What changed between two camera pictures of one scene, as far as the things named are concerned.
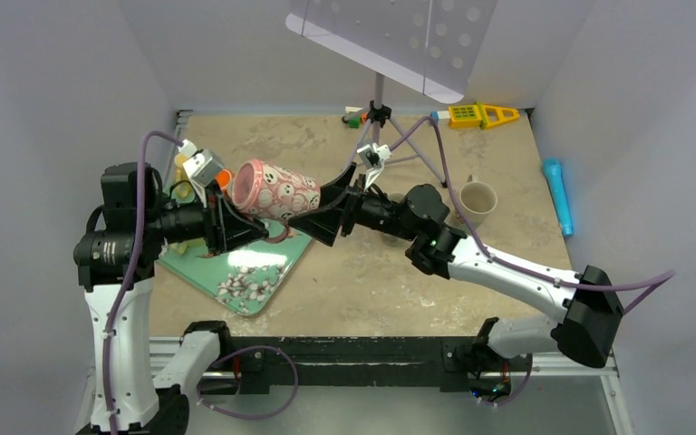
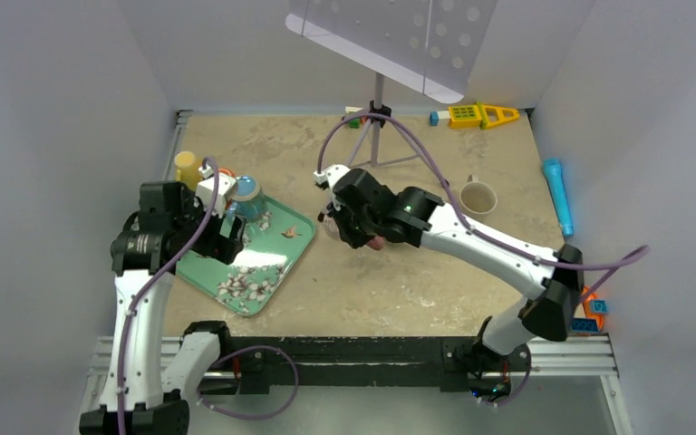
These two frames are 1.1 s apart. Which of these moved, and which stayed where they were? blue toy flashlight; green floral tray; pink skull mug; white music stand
Moved: pink skull mug
Stayed: green floral tray; blue toy flashlight; white music stand
